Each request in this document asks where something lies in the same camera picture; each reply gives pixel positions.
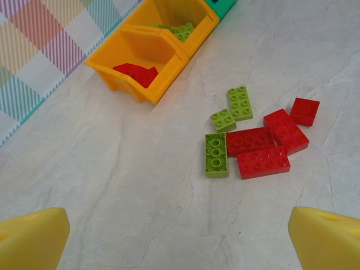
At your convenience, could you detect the small red lego brick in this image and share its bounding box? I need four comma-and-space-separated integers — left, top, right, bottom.
289, 97, 321, 127

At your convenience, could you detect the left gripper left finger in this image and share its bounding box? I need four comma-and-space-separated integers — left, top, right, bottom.
0, 207, 70, 270

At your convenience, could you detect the orange plastic bin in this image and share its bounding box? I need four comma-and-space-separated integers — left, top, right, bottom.
123, 0, 221, 59
84, 24, 189, 105

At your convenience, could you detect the small lime green lego brick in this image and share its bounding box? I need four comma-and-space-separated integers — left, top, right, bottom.
171, 22, 195, 43
210, 108, 237, 133

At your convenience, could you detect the green plastic bin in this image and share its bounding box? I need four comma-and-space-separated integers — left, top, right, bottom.
204, 0, 239, 21

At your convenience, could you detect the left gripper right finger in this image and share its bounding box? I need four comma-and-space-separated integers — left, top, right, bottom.
288, 206, 360, 270

